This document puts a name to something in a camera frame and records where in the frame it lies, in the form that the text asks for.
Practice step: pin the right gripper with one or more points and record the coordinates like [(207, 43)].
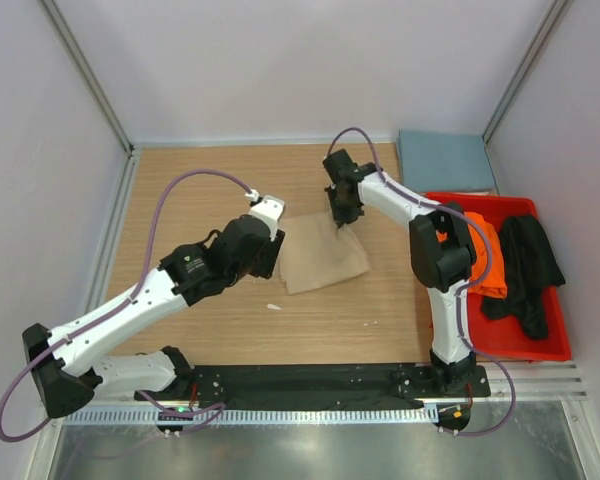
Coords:
[(341, 217)]

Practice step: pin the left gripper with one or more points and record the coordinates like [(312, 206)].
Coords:
[(271, 249)]

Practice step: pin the beige t shirt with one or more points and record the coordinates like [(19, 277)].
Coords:
[(316, 253)]

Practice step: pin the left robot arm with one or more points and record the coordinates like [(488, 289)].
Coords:
[(72, 362)]

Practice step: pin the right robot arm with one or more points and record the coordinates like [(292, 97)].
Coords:
[(442, 254)]

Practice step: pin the folded blue t shirt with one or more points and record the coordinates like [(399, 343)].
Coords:
[(443, 162)]

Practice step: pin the orange t shirt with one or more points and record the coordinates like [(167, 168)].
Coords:
[(488, 272)]

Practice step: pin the black t shirt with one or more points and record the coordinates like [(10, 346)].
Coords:
[(530, 268)]

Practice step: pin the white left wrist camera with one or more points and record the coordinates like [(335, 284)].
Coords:
[(267, 208)]

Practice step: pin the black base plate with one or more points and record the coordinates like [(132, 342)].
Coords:
[(414, 380)]

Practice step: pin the slotted cable duct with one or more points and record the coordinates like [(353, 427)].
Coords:
[(149, 415)]

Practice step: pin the aluminium front rail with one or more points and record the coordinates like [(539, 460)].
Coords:
[(530, 380)]

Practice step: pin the left aluminium frame post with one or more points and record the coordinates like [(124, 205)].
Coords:
[(70, 43)]

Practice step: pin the aluminium frame post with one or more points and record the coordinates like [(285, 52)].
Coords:
[(70, 43), (541, 38)]

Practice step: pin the right aluminium frame post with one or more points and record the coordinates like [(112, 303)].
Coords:
[(541, 38)]

